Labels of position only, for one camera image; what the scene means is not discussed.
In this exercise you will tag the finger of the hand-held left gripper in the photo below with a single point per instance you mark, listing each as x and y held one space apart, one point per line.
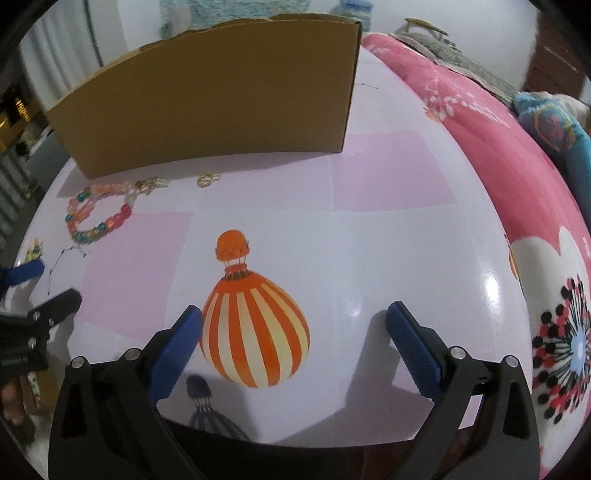
41 318
23 273

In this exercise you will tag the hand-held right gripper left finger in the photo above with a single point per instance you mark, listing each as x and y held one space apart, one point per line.
178 350

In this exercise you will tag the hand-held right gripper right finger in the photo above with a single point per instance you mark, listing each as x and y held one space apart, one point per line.
415 350

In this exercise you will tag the brown cardboard box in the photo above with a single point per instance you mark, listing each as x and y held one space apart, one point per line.
207 92

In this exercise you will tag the person's left hand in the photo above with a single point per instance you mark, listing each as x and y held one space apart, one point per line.
11 401

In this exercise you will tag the lit display shelf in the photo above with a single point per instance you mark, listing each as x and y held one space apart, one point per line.
14 115

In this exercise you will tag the pink floral blanket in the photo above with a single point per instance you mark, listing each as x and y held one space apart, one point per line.
485 152

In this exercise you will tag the white curtain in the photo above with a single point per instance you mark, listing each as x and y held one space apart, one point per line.
55 60

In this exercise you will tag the blue printed blanket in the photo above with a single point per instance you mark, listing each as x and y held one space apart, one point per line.
549 124

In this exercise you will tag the grey blanket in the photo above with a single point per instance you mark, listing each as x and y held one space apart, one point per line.
461 60

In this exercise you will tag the brown wooden door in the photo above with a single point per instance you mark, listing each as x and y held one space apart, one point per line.
554 64

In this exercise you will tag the wooden chair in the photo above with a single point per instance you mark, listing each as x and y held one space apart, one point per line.
422 24

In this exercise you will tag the floral wall cloth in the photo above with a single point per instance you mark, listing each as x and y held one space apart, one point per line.
203 14

